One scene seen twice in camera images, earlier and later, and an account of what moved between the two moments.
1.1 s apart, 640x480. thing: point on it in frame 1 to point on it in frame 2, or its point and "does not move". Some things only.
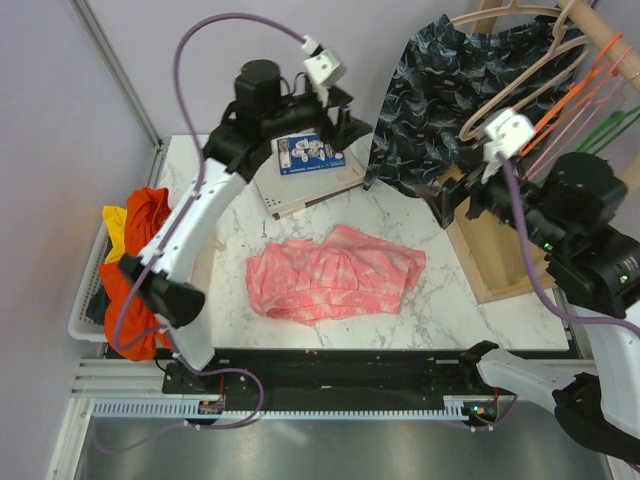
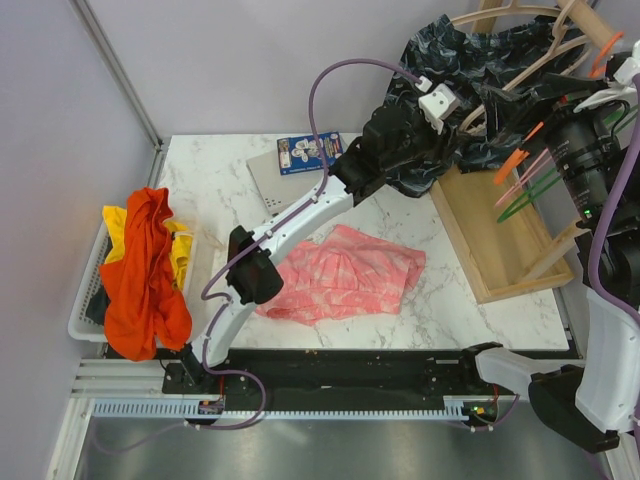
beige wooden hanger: x=560 y=33 to x=545 y=51
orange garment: x=133 y=324 does not move
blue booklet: x=305 y=153 does not move
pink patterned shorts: x=341 y=274 does not move
